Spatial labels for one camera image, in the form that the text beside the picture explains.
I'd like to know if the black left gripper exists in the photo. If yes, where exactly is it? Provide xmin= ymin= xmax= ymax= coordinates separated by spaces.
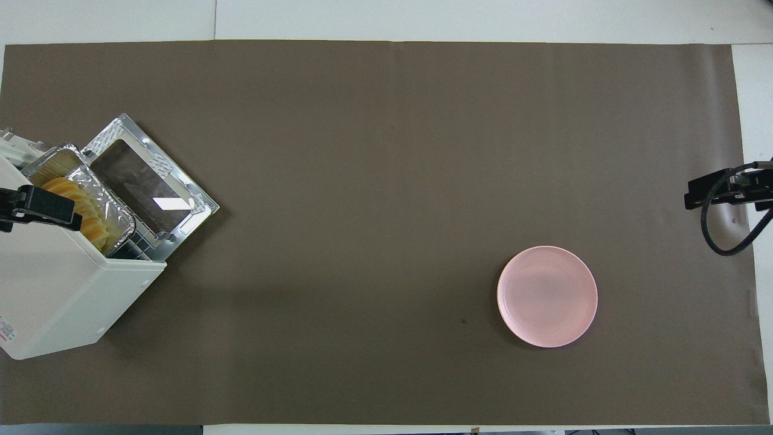
xmin=0 ymin=185 xmax=83 ymax=233

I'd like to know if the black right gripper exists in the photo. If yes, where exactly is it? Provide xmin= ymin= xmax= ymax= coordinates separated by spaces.
xmin=684 ymin=163 xmax=773 ymax=212

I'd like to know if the yellow sliced bread loaf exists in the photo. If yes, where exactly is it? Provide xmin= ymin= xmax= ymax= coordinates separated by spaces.
xmin=30 ymin=154 xmax=112 ymax=251

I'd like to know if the aluminium foil tray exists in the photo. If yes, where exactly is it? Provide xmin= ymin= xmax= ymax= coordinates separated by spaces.
xmin=21 ymin=143 xmax=136 ymax=254

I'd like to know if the cream toaster oven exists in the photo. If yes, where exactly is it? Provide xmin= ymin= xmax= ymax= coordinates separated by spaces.
xmin=0 ymin=127 xmax=167 ymax=361

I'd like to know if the silver glass oven door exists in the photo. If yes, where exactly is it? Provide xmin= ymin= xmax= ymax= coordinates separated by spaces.
xmin=79 ymin=113 xmax=220 ymax=262

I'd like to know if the pink round plate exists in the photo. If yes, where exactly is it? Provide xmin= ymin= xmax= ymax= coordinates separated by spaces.
xmin=497 ymin=245 xmax=598 ymax=348

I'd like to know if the brown table mat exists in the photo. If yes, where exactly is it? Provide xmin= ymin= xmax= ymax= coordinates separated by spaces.
xmin=0 ymin=40 xmax=769 ymax=425

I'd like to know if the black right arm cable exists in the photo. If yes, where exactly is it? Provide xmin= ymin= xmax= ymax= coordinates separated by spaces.
xmin=701 ymin=160 xmax=773 ymax=257

